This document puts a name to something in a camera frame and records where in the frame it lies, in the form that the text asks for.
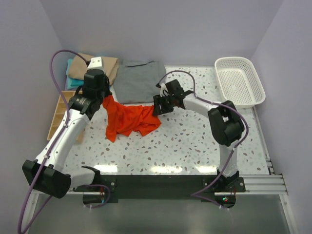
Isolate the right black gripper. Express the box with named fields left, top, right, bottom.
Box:
left=153, top=94, right=175, bottom=117

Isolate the orange t-shirt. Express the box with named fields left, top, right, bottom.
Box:
left=102, top=95, right=161, bottom=142

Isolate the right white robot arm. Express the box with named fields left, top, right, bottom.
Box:
left=153, top=79, right=248, bottom=192

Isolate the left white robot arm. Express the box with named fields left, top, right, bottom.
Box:
left=22, top=69, right=111, bottom=198

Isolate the teal folded t-shirt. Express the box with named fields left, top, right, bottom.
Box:
left=65, top=59, right=84, bottom=90

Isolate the beige folded t-shirt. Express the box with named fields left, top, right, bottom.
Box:
left=69, top=56, right=119, bottom=85

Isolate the wooden compartment tray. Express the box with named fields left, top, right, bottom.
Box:
left=47, top=91, right=75, bottom=141

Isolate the grey folded t-shirt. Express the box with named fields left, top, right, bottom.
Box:
left=113, top=60, right=166, bottom=104

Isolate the white plastic basket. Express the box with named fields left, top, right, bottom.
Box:
left=214, top=57, right=266, bottom=109

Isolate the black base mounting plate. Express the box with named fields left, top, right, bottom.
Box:
left=73, top=175, right=246, bottom=202

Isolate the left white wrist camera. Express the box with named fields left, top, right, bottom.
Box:
left=87, top=57, right=104, bottom=71

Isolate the aluminium rail frame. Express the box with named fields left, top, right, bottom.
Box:
left=24, top=107, right=291, bottom=234

